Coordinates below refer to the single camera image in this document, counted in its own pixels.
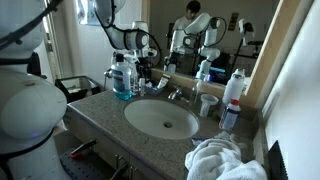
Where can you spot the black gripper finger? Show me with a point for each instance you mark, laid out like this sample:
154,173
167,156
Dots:
148,79

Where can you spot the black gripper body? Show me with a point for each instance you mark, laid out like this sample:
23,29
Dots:
144,67

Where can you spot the small white bottle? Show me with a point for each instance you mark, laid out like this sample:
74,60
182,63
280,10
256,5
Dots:
142,86

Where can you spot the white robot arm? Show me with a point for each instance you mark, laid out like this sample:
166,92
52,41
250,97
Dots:
30,106

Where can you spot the blue mouthwash bottle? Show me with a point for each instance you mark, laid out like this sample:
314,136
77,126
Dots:
121,78

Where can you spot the white oval sink basin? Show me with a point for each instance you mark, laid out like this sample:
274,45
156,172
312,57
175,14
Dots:
161,119

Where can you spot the clear glass bottle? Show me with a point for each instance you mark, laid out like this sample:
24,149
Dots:
195,92

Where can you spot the tall white spray bottle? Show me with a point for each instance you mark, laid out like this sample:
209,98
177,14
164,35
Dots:
234,86

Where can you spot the white bottle red cap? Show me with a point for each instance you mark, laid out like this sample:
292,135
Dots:
230,115

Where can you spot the small tray with toiletries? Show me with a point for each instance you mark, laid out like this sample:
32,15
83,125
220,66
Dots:
156,90

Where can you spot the chrome faucet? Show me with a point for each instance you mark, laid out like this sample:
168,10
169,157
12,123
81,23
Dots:
178,95

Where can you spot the vanity cabinet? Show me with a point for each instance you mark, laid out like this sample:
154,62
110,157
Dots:
101,117

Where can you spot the white paper cup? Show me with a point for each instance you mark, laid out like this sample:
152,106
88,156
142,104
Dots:
207,101

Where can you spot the black tray bin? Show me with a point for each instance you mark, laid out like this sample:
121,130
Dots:
77,87

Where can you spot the white towel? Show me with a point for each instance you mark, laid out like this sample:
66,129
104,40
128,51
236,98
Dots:
217,159

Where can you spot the black comb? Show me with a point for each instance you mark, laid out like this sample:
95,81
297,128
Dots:
276,163

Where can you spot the wall mirror wooden frame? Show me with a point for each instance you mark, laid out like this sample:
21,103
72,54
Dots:
193,35

